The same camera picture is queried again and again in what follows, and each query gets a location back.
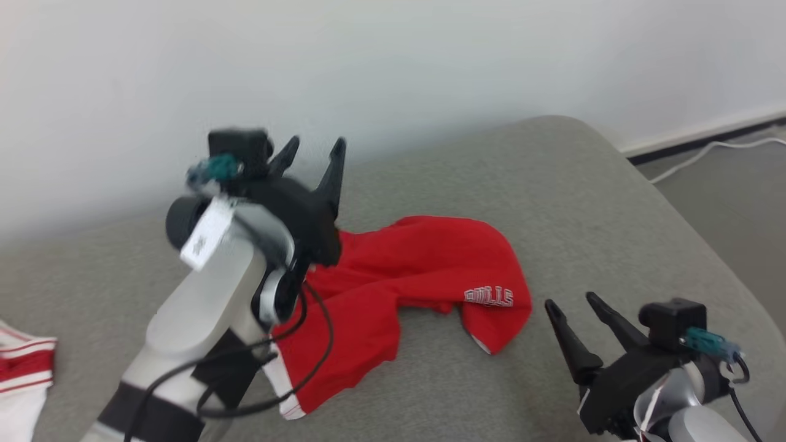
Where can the teal right camera connector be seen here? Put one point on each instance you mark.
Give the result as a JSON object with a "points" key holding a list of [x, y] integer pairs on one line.
{"points": [[709, 342]]}

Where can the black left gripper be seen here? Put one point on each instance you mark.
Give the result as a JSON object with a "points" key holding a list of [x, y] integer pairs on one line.
{"points": [[307, 227]]}

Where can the white grey robot right arm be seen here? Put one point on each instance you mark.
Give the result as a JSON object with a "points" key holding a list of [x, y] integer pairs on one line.
{"points": [[694, 423]]}

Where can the red white basketball jersey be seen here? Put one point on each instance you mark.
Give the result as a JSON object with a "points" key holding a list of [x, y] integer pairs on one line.
{"points": [[24, 368]]}

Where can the white wall baseboard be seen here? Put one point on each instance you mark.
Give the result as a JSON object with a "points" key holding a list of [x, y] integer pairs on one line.
{"points": [[706, 132]]}

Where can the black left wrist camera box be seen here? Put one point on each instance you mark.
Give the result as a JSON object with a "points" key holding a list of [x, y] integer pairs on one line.
{"points": [[242, 147]]}

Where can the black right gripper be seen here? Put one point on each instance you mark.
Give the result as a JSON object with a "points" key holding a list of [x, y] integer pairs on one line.
{"points": [[620, 387]]}

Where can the white paper tag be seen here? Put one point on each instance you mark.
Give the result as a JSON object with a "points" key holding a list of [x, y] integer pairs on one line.
{"points": [[207, 236]]}

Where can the red basketball shorts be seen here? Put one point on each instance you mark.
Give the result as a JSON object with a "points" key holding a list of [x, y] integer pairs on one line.
{"points": [[417, 264]]}

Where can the white grey robot left arm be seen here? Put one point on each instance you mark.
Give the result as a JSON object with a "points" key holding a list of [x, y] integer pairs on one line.
{"points": [[202, 301]]}

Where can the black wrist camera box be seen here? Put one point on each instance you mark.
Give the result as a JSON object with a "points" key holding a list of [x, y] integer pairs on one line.
{"points": [[242, 147], [669, 319]]}

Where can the teal camera connector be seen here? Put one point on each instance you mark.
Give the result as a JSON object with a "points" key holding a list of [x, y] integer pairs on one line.
{"points": [[218, 167], [709, 342]]}

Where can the teal left camera connector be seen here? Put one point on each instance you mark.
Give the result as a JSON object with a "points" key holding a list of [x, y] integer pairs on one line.
{"points": [[218, 167]]}

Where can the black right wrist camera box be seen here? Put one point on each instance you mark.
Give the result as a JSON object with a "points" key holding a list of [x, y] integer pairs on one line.
{"points": [[669, 319]]}

